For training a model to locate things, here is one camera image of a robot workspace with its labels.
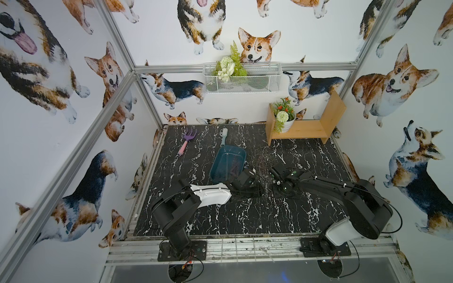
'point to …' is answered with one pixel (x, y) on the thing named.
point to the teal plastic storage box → (228, 161)
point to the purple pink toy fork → (187, 137)
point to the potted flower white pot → (284, 115)
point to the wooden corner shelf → (321, 129)
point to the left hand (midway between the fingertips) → (263, 186)
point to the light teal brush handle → (224, 134)
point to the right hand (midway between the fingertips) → (280, 189)
